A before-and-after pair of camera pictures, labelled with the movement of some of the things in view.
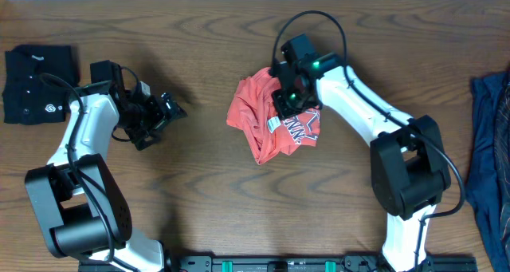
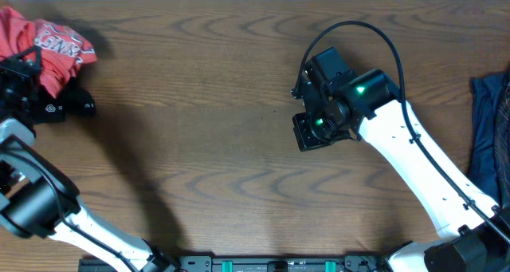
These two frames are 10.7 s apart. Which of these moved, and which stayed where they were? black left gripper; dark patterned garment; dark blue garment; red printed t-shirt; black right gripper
Moved: black right gripper; black left gripper; red printed t-shirt
Stayed: dark patterned garment; dark blue garment
